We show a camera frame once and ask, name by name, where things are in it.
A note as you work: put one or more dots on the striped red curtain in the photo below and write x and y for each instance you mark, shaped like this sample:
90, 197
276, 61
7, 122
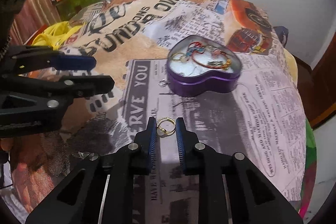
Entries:
34, 15

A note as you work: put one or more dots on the blue pillow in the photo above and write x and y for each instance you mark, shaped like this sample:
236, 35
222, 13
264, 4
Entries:
282, 34

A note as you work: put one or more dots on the purple heart-shaped tin box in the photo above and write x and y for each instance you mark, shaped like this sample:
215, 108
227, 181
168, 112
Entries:
196, 65

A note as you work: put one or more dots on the yellow cloth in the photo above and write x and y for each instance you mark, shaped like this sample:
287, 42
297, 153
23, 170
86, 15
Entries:
55, 36

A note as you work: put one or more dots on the newspaper print blanket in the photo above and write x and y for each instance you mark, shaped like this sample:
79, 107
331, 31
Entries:
262, 117

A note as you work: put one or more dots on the brown wooden door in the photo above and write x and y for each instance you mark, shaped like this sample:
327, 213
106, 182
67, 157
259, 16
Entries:
316, 87

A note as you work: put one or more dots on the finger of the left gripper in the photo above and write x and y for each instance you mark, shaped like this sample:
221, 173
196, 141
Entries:
83, 87
64, 62

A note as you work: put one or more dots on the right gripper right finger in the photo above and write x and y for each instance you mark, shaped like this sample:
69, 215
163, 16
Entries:
190, 150

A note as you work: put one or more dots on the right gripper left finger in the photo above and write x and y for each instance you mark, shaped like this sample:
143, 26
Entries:
145, 153

